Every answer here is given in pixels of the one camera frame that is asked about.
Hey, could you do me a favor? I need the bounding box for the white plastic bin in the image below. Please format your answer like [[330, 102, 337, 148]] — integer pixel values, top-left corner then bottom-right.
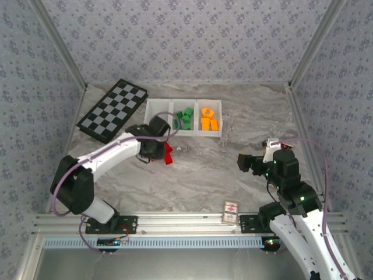
[[144, 99, 173, 137], [170, 99, 199, 137], [195, 99, 224, 138]]

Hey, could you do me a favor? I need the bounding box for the black grey chess board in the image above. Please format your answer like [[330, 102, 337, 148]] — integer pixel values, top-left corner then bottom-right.
[[76, 78, 149, 145]]

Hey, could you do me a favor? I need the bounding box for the playing card box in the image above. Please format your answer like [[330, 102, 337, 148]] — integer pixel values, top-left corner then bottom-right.
[[223, 199, 240, 225]]

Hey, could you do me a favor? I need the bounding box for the left circuit board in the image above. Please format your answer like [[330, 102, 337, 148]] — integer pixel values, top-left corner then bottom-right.
[[97, 237, 129, 246]]

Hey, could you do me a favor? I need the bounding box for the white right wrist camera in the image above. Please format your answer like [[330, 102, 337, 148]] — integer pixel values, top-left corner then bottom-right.
[[263, 138, 283, 163]]

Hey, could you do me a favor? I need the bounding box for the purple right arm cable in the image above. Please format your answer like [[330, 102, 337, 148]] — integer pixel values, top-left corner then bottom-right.
[[273, 137, 350, 280]]

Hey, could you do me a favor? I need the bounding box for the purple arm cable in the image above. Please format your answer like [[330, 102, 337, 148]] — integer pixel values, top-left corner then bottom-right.
[[273, 137, 350, 280], [51, 111, 181, 255]]

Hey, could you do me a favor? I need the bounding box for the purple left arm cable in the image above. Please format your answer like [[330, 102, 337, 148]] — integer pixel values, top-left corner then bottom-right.
[[51, 111, 181, 255]]

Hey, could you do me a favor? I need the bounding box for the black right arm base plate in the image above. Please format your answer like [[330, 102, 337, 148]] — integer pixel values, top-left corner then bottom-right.
[[239, 214, 276, 234]]

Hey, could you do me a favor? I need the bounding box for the aluminium mounting rail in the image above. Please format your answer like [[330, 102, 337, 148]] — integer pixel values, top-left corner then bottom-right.
[[31, 212, 349, 236]]

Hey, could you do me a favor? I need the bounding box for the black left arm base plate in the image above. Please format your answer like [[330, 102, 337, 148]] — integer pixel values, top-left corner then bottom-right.
[[85, 215, 138, 235]]

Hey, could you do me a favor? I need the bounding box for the slotted grey cable duct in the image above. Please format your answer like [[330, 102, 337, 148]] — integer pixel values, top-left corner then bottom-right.
[[43, 236, 265, 249]]

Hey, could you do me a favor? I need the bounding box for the aluminium frame post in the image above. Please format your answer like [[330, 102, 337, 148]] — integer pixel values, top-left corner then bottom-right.
[[287, 0, 348, 90], [29, 0, 89, 90]]

